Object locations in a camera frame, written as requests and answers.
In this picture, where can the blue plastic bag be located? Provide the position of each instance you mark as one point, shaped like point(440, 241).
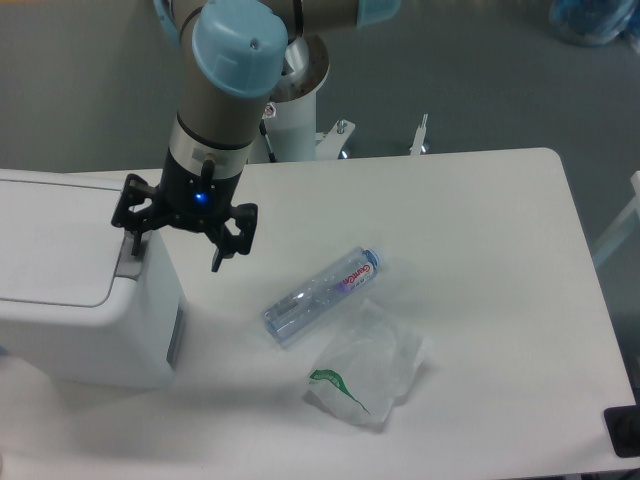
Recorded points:
point(590, 23)

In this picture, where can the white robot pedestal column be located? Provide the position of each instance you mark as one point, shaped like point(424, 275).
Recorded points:
point(290, 120)

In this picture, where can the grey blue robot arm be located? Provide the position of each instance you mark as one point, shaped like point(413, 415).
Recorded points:
point(234, 57)

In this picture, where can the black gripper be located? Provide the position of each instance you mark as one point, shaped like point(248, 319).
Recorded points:
point(200, 203)

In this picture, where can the crumpled clear plastic bag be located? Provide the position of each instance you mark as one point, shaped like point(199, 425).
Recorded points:
point(369, 365)

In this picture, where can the clear plastic water bottle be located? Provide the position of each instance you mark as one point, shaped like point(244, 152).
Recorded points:
point(297, 310)

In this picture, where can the white frame at right edge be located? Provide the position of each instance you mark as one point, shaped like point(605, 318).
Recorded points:
point(619, 230)

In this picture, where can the black clamp at table edge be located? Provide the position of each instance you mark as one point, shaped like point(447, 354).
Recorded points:
point(623, 427)

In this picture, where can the white push-lid trash can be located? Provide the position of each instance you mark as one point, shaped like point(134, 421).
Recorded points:
point(75, 302)

